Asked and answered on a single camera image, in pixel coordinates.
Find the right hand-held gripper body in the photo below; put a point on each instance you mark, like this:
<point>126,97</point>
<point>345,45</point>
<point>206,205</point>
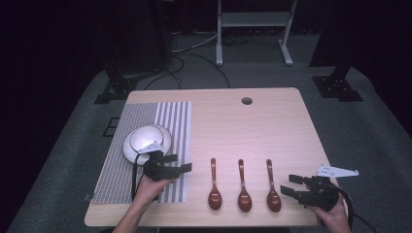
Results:
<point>319,195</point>

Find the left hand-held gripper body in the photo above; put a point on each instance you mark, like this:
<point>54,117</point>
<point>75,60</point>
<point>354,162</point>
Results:
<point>160,171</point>

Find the person's left hand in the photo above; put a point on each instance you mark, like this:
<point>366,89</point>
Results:
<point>147,191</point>

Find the person's right hand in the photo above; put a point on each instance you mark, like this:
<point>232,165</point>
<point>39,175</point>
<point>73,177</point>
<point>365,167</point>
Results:
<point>335,220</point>

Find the red-brown soup spoon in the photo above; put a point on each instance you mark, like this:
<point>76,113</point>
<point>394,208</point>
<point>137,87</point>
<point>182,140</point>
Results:
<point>274,200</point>
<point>214,197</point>
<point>244,200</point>

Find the white bowl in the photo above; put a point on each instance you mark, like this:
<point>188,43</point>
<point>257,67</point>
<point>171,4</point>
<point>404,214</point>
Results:
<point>144,137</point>

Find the grey striped placemat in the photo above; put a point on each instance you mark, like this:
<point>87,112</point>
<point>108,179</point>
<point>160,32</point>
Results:
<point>120,174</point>

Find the grey tape piece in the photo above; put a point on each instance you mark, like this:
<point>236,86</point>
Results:
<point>89,197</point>

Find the black stand base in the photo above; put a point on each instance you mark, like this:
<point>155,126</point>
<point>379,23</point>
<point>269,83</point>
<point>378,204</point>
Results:
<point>115,90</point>
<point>336,87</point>

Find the white metal stand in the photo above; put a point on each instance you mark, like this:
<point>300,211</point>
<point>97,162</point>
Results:
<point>252,18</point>

